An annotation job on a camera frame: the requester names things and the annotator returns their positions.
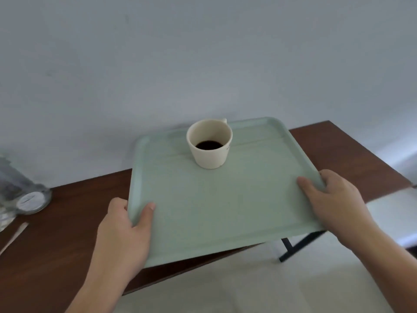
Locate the person's left hand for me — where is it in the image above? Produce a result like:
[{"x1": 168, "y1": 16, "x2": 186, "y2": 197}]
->
[{"x1": 92, "y1": 197, "x2": 156, "y2": 286}]

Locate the person's right hand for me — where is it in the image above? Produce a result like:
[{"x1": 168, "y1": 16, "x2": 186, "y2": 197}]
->
[{"x1": 297, "y1": 169, "x2": 375, "y2": 246}]

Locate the pale green plastic tray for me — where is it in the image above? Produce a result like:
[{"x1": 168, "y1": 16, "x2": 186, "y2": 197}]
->
[{"x1": 127, "y1": 117, "x2": 327, "y2": 268}]

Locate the person's right forearm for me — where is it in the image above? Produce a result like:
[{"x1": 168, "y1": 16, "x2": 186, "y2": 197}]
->
[{"x1": 339, "y1": 221, "x2": 417, "y2": 313}]

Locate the person's left forearm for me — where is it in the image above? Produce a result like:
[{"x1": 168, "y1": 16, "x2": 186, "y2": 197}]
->
[{"x1": 65, "y1": 274, "x2": 137, "y2": 313}]

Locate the black metal table leg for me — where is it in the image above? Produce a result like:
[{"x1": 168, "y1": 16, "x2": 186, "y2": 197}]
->
[{"x1": 279, "y1": 231, "x2": 327, "y2": 263}]

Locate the brown wooden table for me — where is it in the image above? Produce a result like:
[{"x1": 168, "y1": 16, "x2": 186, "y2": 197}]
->
[{"x1": 0, "y1": 120, "x2": 412, "y2": 313}]

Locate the dark coffee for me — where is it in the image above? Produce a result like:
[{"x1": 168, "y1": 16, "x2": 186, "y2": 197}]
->
[{"x1": 195, "y1": 140, "x2": 224, "y2": 150}]

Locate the cream ceramic cup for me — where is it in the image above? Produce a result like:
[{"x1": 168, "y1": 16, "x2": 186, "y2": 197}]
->
[{"x1": 186, "y1": 118, "x2": 233, "y2": 169}]

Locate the clear glass jar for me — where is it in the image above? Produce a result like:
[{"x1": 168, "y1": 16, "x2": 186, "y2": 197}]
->
[{"x1": 0, "y1": 153, "x2": 53, "y2": 232}]

